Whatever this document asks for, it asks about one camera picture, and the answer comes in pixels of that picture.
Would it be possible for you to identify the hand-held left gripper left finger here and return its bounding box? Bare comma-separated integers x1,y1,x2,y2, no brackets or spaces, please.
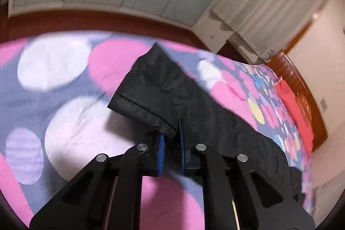
29,133,166,230

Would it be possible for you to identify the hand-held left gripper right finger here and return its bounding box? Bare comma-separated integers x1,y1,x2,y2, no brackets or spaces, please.
176,119,316,230

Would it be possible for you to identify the black puffer jacket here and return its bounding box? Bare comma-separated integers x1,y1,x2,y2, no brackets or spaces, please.
107,43,308,209

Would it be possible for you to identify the red pillow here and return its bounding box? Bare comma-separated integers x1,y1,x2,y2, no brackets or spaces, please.
273,79,316,151

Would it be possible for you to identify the polka dot bedsheet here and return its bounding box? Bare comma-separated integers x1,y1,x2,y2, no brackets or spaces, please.
0,31,316,228

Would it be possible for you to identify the wooden bed headboard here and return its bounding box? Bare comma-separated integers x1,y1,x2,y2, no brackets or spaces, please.
270,51,328,151

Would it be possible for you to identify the cream curtain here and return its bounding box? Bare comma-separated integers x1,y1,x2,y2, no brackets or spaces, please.
210,0,337,63

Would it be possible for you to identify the wooden wall trim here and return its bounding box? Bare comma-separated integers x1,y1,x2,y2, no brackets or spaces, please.
284,14,318,56

